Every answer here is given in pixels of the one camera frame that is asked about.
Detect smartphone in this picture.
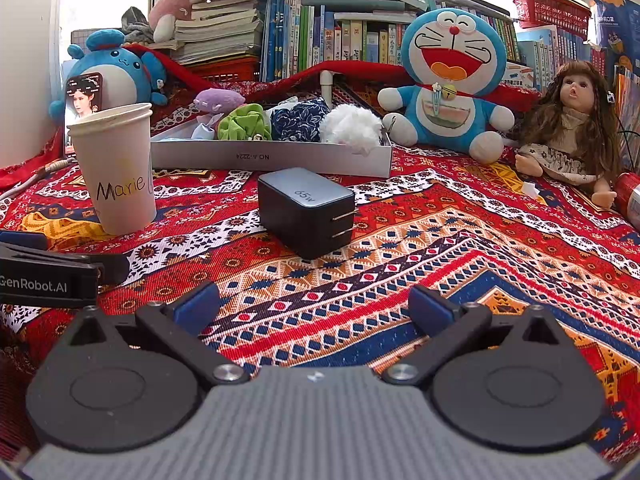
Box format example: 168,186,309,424
64,72,104,156

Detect red patterned blanket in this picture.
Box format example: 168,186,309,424
0,77,640,463

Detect white cable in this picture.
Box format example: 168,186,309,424
0,157,76,201

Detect long-haired doll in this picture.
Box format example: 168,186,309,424
512,61,621,209

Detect blue cat plush toy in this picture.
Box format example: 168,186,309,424
377,7,516,165

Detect white fluffy pompom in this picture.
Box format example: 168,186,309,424
319,104,385,156

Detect plain red cloth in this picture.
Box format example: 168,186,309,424
125,42,543,113

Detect white and blue carton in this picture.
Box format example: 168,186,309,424
500,62,543,92

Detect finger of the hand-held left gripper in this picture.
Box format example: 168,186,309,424
0,230,49,252
90,253,132,288

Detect row of blue books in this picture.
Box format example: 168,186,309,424
515,25,608,93

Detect round blue plush toy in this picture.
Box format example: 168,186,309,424
48,30,168,121

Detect stack of flat books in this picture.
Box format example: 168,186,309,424
172,0,266,66

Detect shallow white cardboard box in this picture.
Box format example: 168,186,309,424
150,110,393,178

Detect small purple plush toy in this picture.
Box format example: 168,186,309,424
194,88,246,116

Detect blue printed box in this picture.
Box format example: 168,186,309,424
587,0,640,68

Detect white paper cup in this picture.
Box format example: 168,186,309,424
66,103,157,236

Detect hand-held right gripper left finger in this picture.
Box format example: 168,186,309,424
69,282,250,386

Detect grey cloth bundle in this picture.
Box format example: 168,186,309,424
121,6,155,43

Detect light blue mask packet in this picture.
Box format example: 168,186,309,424
189,115,221,141

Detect grey gridded board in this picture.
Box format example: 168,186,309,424
70,29,126,48

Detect blue floral cloth pouch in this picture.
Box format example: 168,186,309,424
270,98,332,143

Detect colourful upright folders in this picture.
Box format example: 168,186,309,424
607,55,640,171

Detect row of upright books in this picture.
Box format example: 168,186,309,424
260,0,521,83

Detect red plastic basket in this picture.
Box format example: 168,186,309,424
512,0,592,38

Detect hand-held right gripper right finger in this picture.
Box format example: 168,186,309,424
382,287,560,386

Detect shiny red roll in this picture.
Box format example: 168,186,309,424
612,172,640,231

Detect red plastic crate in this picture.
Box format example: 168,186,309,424
187,57,262,82

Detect black power adapter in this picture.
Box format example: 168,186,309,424
257,167,357,260

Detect pink plush toy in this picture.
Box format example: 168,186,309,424
148,0,213,43

